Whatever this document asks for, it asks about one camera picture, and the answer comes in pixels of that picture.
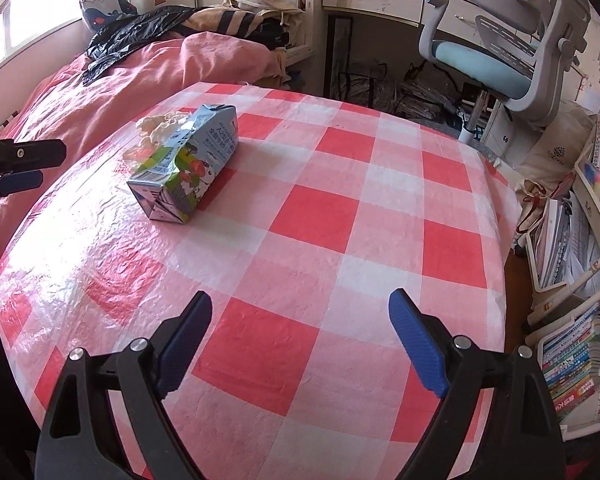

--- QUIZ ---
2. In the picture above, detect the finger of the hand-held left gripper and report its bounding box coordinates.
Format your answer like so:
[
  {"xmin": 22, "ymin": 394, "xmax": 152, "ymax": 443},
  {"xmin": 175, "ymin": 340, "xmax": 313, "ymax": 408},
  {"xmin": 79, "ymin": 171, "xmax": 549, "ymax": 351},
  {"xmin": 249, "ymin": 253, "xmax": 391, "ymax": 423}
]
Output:
[
  {"xmin": 0, "ymin": 170, "xmax": 44, "ymax": 205},
  {"xmin": 0, "ymin": 139, "xmax": 67, "ymax": 173}
]

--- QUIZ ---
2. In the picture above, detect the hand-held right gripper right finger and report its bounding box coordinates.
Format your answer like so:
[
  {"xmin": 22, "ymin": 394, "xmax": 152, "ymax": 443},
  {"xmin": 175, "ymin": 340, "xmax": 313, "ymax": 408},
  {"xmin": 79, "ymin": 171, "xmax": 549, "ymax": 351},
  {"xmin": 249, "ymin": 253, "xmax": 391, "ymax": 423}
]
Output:
[{"xmin": 387, "ymin": 287, "xmax": 566, "ymax": 480}]

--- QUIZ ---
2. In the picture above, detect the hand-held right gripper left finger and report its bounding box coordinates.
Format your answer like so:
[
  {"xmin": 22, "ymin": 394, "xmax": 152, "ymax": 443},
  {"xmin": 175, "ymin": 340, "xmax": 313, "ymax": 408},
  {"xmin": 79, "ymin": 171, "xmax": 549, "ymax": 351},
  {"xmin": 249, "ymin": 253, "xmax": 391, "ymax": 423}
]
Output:
[{"xmin": 37, "ymin": 290, "xmax": 214, "ymax": 480}]

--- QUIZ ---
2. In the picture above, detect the blue white milk carton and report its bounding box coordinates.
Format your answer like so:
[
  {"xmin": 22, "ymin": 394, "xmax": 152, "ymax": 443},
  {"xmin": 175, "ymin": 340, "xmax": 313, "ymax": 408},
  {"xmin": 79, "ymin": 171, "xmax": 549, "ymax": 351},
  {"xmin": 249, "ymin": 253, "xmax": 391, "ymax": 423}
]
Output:
[{"xmin": 126, "ymin": 103, "xmax": 240, "ymax": 224}]

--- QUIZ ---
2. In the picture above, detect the window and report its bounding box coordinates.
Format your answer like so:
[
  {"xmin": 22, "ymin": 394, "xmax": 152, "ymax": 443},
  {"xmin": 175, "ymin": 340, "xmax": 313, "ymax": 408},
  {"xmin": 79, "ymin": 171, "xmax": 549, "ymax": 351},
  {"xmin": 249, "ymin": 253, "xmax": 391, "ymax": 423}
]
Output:
[{"xmin": 0, "ymin": 0, "xmax": 83, "ymax": 78}]

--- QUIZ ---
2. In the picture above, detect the pink duvet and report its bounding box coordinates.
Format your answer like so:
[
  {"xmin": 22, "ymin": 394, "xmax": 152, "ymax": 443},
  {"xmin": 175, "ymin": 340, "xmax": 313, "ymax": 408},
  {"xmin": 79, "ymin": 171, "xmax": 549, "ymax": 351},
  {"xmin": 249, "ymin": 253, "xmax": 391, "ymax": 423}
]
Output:
[{"xmin": 0, "ymin": 32, "xmax": 282, "ymax": 331}]

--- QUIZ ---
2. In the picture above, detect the black plastic bag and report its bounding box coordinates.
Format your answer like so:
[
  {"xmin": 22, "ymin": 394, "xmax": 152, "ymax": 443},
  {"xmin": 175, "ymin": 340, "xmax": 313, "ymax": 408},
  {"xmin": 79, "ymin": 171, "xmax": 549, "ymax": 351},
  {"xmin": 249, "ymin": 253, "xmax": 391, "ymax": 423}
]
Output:
[{"xmin": 81, "ymin": 6, "xmax": 216, "ymax": 87}]

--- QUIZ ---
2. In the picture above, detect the stack of colourful books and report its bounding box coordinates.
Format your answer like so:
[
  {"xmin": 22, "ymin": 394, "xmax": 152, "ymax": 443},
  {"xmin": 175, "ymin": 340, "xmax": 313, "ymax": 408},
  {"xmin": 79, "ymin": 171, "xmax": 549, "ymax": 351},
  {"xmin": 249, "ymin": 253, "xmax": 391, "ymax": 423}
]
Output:
[{"xmin": 541, "ymin": 304, "xmax": 600, "ymax": 423}]

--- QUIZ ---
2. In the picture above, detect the red white checked tablecloth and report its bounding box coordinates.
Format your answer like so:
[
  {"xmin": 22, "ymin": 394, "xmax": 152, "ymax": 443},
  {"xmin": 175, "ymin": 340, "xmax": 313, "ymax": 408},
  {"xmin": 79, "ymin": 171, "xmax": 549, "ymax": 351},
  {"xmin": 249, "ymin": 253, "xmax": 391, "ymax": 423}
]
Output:
[{"xmin": 0, "ymin": 80, "xmax": 523, "ymax": 480}]

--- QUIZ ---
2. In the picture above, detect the pile of papers and booklets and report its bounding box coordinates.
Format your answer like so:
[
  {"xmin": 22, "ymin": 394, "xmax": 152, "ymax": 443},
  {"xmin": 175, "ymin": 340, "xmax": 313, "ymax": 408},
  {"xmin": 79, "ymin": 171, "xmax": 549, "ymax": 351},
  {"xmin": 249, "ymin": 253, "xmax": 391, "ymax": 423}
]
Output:
[{"xmin": 530, "ymin": 194, "xmax": 600, "ymax": 288}]

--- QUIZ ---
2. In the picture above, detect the person's dark clothing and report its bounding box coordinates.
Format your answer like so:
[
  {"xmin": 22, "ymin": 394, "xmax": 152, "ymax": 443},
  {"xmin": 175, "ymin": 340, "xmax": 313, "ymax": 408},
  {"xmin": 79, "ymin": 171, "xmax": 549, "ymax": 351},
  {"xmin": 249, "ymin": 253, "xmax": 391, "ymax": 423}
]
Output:
[{"xmin": 0, "ymin": 330, "xmax": 38, "ymax": 480}]

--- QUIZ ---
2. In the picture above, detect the white book rack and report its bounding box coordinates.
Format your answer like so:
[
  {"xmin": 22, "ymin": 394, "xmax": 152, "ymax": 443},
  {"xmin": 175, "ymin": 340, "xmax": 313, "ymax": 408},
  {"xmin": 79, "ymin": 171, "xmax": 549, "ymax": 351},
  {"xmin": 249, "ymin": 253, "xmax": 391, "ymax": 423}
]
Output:
[{"xmin": 524, "ymin": 105, "xmax": 600, "ymax": 433}]

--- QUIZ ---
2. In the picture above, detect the beige tote bag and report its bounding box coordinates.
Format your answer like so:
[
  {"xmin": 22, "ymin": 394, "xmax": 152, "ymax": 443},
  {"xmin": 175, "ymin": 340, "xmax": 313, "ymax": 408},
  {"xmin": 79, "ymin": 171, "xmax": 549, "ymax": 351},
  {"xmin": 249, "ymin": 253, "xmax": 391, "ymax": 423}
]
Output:
[{"xmin": 512, "ymin": 105, "xmax": 598, "ymax": 186}]

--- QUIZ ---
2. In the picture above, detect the beige black striped cloth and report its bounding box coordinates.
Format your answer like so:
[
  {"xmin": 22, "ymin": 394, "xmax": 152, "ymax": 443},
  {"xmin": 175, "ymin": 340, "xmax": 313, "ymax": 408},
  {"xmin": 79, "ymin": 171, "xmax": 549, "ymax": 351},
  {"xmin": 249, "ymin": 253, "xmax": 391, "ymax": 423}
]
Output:
[{"xmin": 185, "ymin": 6, "xmax": 266, "ymax": 36}]

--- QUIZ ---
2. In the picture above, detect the crumpled clear plastic bag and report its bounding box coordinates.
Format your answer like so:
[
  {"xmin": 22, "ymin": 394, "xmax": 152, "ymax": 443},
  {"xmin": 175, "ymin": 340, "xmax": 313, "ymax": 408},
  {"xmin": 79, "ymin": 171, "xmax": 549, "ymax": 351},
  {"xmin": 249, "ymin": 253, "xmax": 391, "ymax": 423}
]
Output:
[{"xmin": 395, "ymin": 77, "xmax": 461, "ymax": 121}]

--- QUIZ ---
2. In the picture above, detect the clear bag with black trim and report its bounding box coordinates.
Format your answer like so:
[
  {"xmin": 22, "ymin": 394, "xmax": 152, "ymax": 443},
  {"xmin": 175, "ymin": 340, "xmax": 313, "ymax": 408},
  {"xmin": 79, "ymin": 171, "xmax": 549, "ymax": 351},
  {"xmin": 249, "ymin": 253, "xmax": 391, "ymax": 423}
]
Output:
[{"xmin": 337, "ymin": 70, "xmax": 386, "ymax": 108}]

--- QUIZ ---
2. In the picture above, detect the dark clothes pile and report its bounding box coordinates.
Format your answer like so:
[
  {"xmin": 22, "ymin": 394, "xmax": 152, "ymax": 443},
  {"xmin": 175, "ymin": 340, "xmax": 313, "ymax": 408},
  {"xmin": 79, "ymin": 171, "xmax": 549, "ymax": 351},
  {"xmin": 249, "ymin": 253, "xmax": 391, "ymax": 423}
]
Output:
[{"xmin": 252, "ymin": 17, "xmax": 306, "ymax": 88}]

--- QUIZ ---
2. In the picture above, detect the narrow white desk drawer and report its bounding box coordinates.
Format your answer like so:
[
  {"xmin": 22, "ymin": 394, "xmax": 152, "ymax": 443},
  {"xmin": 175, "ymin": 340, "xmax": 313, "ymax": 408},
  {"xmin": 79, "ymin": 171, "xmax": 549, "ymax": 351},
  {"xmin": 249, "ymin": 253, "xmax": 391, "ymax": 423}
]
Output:
[{"xmin": 420, "ymin": 0, "xmax": 486, "ymax": 36}]

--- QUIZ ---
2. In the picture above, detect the bag with red handles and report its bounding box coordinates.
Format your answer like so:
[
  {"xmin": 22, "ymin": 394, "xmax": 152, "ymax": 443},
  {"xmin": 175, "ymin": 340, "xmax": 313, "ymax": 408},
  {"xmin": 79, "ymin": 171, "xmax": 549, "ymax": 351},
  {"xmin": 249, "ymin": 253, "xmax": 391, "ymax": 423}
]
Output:
[{"xmin": 515, "ymin": 180, "xmax": 571, "ymax": 241}]

